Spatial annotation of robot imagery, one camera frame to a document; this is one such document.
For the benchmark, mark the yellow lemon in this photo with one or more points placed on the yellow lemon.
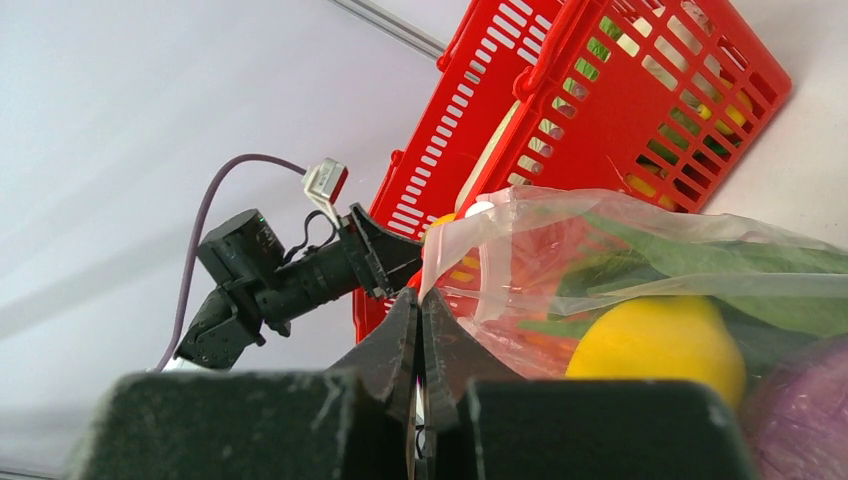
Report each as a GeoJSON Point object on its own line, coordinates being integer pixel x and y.
{"type": "Point", "coordinates": [663, 338]}
{"type": "Point", "coordinates": [736, 115]}

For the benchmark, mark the red plastic basket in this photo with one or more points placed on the red plastic basket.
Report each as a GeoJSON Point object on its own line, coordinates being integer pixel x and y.
{"type": "Point", "coordinates": [608, 93]}

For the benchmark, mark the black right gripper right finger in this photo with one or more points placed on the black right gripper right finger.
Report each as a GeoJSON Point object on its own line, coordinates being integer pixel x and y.
{"type": "Point", "coordinates": [451, 358]}

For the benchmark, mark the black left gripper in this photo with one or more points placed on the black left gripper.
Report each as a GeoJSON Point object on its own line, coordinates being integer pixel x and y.
{"type": "Point", "coordinates": [382, 260]}

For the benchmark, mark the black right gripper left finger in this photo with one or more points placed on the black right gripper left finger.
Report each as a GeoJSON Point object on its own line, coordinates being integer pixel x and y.
{"type": "Point", "coordinates": [385, 359]}

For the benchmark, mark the green romaine leaf bunch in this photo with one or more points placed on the green romaine leaf bunch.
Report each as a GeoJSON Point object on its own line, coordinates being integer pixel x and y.
{"type": "Point", "coordinates": [776, 292]}

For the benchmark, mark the pale green napa cabbage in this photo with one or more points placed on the pale green napa cabbage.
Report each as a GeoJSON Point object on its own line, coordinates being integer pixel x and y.
{"type": "Point", "coordinates": [484, 157]}

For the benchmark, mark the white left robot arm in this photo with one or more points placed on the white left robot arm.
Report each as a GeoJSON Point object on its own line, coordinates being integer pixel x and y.
{"type": "Point", "coordinates": [259, 283]}

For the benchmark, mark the purple red cabbage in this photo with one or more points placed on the purple red cabbage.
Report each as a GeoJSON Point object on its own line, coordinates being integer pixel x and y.
{"type": "Point", "coordinates": [795, 420]}

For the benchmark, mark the clear pink-dotted zip bag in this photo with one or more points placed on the clear pink-dotted zip bag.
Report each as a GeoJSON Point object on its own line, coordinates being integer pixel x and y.
{"type": "Point", "coordinates": [501, 262]}

